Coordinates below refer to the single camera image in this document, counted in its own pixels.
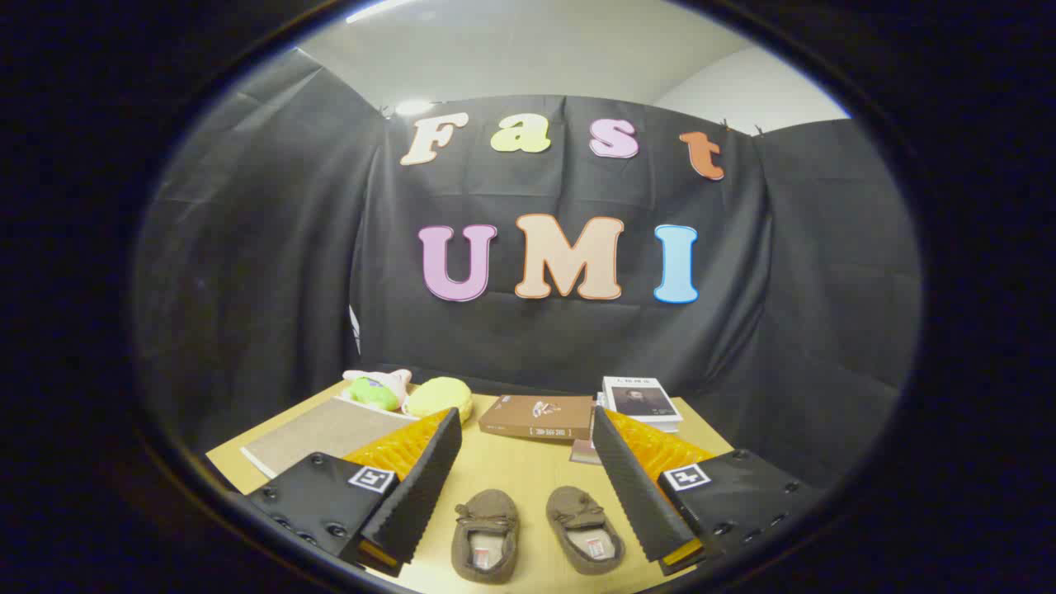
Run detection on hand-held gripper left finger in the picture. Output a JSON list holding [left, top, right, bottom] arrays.
[[243, 407, 463, 578]]

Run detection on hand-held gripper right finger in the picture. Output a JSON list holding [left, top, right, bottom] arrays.
[[592, 405, 826, 577]]

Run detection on brown fuzzy shoe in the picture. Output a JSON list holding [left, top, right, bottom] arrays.
[[545, 485, 626, 576], [451, 488, 521, 585]]

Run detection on beige fabric storage box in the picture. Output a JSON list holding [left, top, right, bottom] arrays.
[[241, 396, 417, 479]]

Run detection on thick white book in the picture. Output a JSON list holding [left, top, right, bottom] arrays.
[[596, 393, 682, 434]]

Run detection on white book with dark cover photo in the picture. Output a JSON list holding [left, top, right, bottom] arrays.
[[601, 376, 683, 423]]

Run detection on yellow round plush toy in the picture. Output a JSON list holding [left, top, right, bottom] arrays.
[[403, 377, 474, 424]]

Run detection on pink and green plush toy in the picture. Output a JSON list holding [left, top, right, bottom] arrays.
[[342, 369, 413, 412]]

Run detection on brown book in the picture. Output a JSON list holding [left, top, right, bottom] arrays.
[[478, 394, 595, 441]]

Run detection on black backdrop cloth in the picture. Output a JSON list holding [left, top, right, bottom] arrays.
[[132, 49, 923, 488]]

